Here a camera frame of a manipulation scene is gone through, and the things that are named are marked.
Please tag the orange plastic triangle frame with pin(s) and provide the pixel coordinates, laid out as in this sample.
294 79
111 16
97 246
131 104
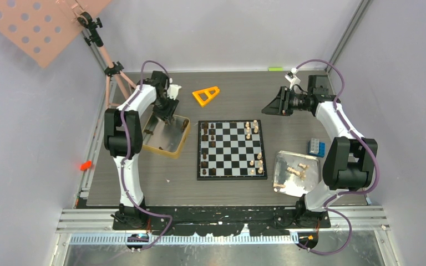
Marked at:
205 96

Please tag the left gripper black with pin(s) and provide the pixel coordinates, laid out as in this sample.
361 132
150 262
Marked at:
167 114

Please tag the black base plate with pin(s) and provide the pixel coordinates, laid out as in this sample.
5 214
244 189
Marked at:
217 220

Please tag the blue toy brick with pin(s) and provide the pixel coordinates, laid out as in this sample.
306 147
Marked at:
316 148

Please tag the red clip on rail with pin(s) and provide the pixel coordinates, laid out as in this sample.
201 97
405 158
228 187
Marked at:
86 165

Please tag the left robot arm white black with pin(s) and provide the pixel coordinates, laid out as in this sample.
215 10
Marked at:
123 138

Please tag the black white chessboard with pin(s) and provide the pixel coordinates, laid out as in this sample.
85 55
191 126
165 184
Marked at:
230 150

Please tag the silver tin lid tray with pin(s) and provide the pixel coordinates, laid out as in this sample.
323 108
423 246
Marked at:
300 173

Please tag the pink tripod stand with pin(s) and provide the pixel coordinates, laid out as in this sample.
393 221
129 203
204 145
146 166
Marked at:
112 69

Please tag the gold-rimmed metal tin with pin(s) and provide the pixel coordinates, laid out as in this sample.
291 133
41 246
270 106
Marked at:
167 140

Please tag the light pawn beside tray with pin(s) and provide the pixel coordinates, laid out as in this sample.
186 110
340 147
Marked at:
278 186

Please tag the pink perforated board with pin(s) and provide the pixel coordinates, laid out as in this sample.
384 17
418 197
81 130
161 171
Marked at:
42 29

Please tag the dark wooden bishop in tin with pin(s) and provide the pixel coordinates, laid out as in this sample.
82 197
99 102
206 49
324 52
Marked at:
185 125

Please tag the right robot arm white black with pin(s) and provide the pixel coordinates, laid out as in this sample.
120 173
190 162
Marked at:
351 159

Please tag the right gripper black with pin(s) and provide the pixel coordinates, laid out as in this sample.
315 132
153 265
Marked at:
280 105

